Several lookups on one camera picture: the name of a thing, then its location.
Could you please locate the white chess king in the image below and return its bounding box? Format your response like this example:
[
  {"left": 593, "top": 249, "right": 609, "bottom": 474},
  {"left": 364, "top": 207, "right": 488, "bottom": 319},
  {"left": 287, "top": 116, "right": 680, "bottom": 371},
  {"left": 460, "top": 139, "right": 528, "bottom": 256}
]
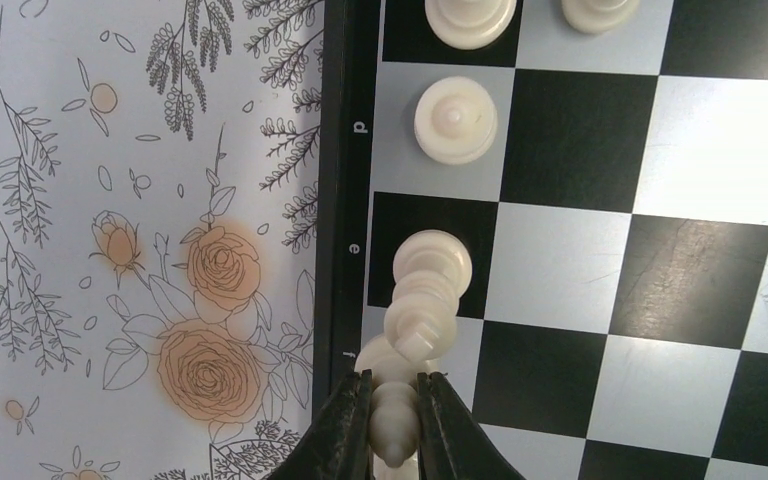
[{"left": 384, "top": 230, "right": 473, "bottom": 363}]

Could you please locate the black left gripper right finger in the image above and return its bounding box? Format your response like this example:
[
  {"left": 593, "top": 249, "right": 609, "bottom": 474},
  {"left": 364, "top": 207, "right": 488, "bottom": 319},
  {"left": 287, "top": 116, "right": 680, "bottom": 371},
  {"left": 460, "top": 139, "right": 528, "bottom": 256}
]
[{"left": 417, "top": 372, "right": 523, "bottom": 480}]

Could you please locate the white chess pawn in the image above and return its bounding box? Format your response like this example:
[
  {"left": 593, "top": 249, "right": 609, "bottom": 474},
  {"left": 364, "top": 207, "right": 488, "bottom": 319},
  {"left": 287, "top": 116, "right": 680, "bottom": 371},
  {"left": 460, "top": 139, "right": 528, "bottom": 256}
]
[{"left": 561, "top": 0, "right": 641, "bottom": 35}]

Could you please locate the floral patterned table mat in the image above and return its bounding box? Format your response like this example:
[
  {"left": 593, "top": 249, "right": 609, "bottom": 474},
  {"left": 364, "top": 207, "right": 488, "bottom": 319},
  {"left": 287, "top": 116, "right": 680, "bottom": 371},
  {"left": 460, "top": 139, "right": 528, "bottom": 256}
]
[{"left": 0, "top": 1, "right": 325, "bottom": 479}]

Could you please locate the black and white chessboard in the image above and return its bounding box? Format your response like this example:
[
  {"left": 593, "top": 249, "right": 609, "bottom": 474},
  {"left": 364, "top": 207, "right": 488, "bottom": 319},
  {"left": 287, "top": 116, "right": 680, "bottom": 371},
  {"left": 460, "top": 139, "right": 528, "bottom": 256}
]
[{"left": 314, "top": 1, "right": 768, "bottom": 479}]

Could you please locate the white chess piece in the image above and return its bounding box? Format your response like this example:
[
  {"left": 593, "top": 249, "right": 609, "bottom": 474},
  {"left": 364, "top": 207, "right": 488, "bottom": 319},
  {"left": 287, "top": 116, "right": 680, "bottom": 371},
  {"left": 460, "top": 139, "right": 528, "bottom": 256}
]
[
  {"left": 414, "top": 76, "right": 498, "bottom": 165},
  {"left": 424, "top": 0, "right": 517, "bottom": 50}
]

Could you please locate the white chess bishop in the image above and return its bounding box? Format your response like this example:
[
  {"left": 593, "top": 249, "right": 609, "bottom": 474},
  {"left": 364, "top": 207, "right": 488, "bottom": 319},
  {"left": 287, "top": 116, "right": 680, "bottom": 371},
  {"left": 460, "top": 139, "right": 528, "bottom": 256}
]
[{"left": 355, "top": 334, "right": 438, "bottom": 479}]

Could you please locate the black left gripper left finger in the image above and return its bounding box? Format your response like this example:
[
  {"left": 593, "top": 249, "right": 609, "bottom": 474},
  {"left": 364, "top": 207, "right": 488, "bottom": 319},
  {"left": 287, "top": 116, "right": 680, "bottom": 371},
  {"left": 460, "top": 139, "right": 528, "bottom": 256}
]
[{"left": 268, "top": 370, "right": 373, "bottom": 480}]

